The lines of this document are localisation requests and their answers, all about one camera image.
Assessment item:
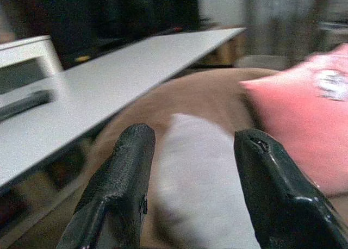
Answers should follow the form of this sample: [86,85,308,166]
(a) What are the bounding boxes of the white box with window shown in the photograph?
[0,35,65,122]

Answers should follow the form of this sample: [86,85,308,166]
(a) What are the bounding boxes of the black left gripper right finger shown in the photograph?
[233,128,348,249]

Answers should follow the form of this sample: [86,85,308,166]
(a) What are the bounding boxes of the white cloth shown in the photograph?
[152,113,262,249]

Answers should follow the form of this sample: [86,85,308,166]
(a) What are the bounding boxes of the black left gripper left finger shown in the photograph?
[55,123,156,249]

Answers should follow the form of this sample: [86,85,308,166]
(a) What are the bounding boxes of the black television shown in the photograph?
[5,0,203,69]

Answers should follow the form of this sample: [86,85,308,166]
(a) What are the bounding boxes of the pink printed pillow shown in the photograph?
[239,43,348,197]

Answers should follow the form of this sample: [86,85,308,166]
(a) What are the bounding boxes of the white low table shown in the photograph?
[0,27,247,249]

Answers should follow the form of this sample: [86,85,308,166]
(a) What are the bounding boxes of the dark remote control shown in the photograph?
[0,90,54,122]

